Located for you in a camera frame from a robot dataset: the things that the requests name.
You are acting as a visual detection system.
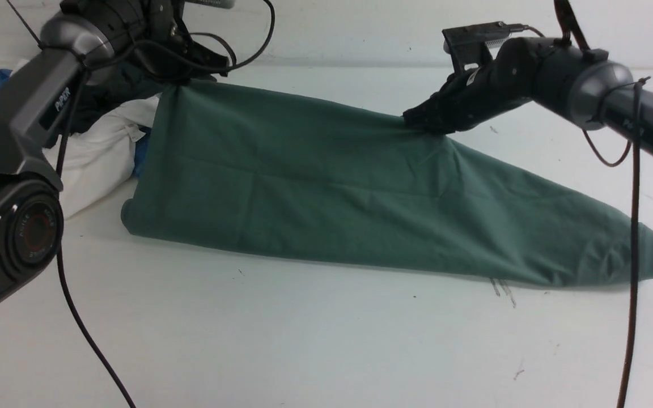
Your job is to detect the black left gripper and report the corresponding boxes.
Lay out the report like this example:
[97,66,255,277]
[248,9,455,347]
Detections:
[134,23,231,84]

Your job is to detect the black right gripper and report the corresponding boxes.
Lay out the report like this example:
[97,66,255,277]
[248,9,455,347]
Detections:
[402,71,531,135]

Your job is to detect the green long sleeve shirt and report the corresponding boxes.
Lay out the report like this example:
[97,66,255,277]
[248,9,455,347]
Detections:
[120,81,631,287]

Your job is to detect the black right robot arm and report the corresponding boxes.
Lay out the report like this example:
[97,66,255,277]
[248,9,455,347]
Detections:
[402,31,653,156]

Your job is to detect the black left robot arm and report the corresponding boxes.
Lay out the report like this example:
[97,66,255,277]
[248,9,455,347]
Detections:
[0,1,231,302]

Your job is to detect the dark grey garment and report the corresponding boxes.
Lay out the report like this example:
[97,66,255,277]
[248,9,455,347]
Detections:
[70,62,166,133]

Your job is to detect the white garment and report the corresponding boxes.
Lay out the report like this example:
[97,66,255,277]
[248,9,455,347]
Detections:
[12,57,160,219]

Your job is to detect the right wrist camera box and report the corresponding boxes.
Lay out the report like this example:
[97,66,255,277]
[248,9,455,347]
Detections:
[442,22,529,74]

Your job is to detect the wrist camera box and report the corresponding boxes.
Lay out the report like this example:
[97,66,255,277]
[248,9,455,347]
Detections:
[442,22,529,74]
[185,0,236,10]

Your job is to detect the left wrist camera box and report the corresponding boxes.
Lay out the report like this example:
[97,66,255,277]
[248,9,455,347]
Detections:
[185,0,236,10]

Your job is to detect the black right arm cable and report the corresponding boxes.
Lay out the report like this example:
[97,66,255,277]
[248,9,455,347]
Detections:
[582,76,651,408]

